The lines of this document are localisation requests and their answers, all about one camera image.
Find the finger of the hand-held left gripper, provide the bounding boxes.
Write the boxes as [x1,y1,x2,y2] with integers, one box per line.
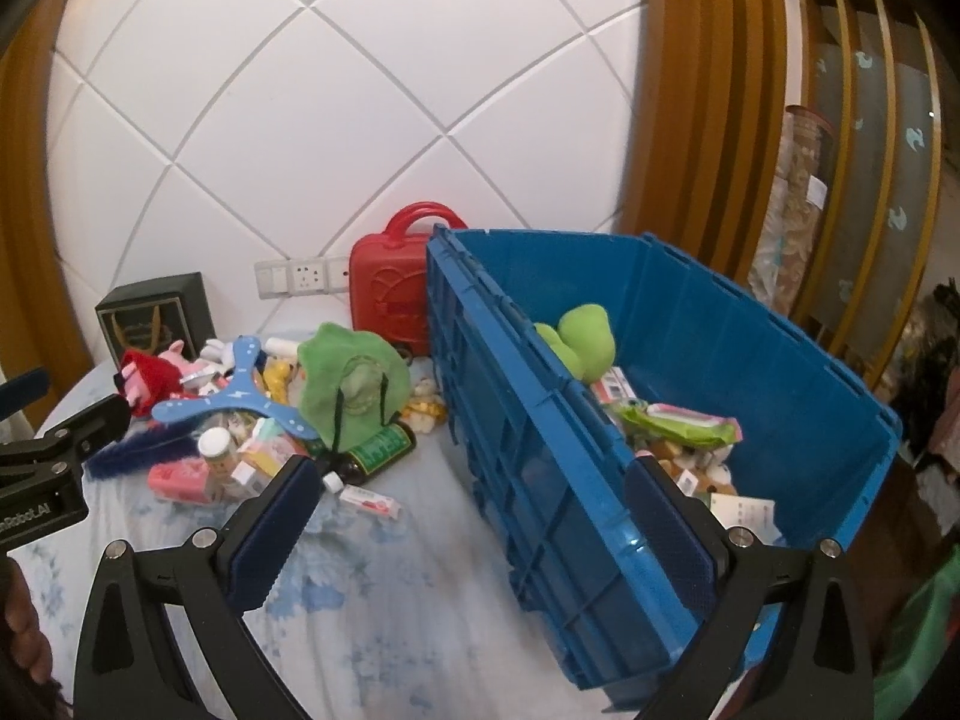
[41,392,134,467]
[0,369,50,418]

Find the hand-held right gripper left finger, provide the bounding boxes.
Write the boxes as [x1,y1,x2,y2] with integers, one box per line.
[75,456,325,720]

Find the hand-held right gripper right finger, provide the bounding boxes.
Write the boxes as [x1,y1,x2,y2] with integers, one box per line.
[624,454,877,720]

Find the pink floral tissue pack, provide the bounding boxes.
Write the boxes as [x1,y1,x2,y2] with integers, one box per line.
[148,460,215,503]

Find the blue plastic crate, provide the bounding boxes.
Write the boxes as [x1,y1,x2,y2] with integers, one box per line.
[425,225,903,691]

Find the person's left hand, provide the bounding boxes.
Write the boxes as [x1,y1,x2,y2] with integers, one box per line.
[0,559,42,661]

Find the dark blue fur piece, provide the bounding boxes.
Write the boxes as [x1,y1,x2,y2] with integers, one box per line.
[82,431,203,481]

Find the pig plush in red dress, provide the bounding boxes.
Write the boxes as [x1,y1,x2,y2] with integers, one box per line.
[112,349,185,421]

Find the white brown plush toy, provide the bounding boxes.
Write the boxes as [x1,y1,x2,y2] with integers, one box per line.
[637,439,740,496]

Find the white paper card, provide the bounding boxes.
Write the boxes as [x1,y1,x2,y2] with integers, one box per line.
[709,493,781,545]

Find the small white pink box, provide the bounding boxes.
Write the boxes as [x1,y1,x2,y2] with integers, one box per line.
[339,485,402,520]

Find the small white capped jar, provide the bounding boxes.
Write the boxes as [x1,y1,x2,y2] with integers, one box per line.
[197,427,239,481]

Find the green pink wet wipes packet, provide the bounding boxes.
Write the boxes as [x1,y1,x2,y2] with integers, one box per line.
[611,399,743,447]

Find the dark bottle with green label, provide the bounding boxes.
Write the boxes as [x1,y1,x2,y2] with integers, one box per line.
[322,420,418,492]

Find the blue boomerang toy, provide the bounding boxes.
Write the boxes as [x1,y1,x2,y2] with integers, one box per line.
[152,335,325,442]

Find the yellow duck plush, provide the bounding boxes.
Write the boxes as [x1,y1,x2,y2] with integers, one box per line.
[262,356,295,402]

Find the white red small box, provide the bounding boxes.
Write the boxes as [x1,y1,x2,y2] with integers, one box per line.
[592,366,638,402]

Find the green fleece hat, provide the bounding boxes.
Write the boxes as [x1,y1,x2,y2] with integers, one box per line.
[298,322,413,458]

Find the green frog plush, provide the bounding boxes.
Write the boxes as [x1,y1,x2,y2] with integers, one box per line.
[534,304,617,383]

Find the green plastic bag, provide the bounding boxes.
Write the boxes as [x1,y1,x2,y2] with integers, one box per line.
[874,547,960,698]

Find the dark hanging clothes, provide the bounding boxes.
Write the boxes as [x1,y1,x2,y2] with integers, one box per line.
[896,281,960,488]

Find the rolled patterned fabric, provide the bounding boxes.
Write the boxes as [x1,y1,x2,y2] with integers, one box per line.
[750,105,835,316]

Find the gold framed grey partition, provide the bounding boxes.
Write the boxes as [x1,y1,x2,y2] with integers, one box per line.
[791,0,946,391]

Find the orange wooden slat panel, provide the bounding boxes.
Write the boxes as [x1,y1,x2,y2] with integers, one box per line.
[619,0,796,241]

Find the orange wooden wall trim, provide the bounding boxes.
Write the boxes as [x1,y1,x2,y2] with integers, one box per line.
[0,0,95,391]

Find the wall socket panel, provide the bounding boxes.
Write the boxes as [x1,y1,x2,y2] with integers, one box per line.
[253,256,353,298]

